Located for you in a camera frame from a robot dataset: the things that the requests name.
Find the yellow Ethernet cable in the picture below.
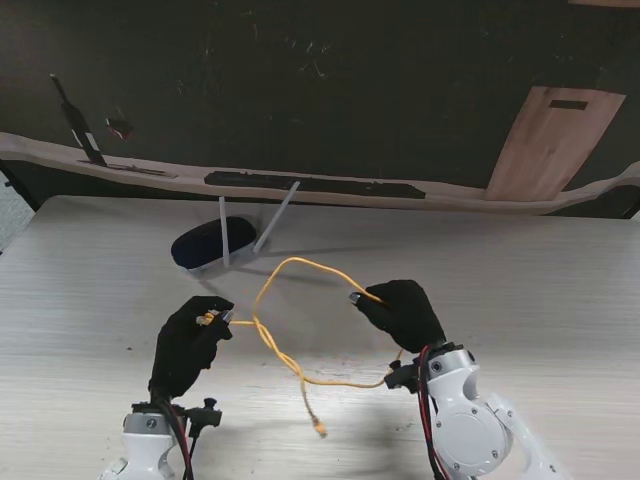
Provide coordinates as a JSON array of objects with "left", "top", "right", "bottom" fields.
[{"left": 196, "top": 256, "right": 404, "bottom": 441}]

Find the black bottle with white label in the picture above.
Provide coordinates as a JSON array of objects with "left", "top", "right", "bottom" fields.
[{"left": 48, "top": 73, "right": 109, "bottom": 168}]

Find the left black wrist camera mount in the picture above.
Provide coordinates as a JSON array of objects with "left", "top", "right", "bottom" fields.
[{"left": 182, "top": 396, "right": 224, "bottom": 437}]

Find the right arm red black cable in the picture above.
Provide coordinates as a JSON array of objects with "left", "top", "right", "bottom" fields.
[{"left": 416, "top": 344, "right": 450, "bottom": 480}]

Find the small red black object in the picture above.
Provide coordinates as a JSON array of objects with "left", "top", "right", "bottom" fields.
[{"left": 104, "top": 117, "right": 136, "bottom": 142}]

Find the dark router with white antennas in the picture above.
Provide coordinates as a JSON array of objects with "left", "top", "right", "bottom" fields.
[{"left": 170, "top": 180, "right": 302, "bottom": 278}]

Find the right black gloved robot hand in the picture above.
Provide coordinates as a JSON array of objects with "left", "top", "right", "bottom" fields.
[{"left": 348, "top": 279, "right": 447, "bottom": 354}]

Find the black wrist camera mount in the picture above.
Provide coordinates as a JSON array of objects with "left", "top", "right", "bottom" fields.
[
  {"left": 182, "top": 396, "right": 224, "bottom": 437},
  {"left": 383, "top": 357, "right": 422, "bottom": 395}
]

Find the left black gloved robot hand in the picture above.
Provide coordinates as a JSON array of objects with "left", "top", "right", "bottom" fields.
[{"left": 148, "top": 295, "right": 235, "bottom": 399}]

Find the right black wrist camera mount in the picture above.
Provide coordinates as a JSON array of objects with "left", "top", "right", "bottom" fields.
[{"left": 383, "top": 357, "right": 422, "bottom": 395}]

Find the long black flat strip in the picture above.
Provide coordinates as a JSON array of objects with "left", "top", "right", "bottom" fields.
[{"left": 203, "top": 170, "right": 428, "bottom": 201}]

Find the left arm red black cable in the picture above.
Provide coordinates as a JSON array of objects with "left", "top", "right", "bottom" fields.
[{"left": 158, "top": 397, "right": 197, "bottom": 480}]

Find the arm red black cable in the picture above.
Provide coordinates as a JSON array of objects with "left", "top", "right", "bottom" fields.
[
  {"left": 416, "top": 344, "right": 450, "bottom": 480},
  {"left": 158, "top": 397, "right": 197, "bottom": 480}
]

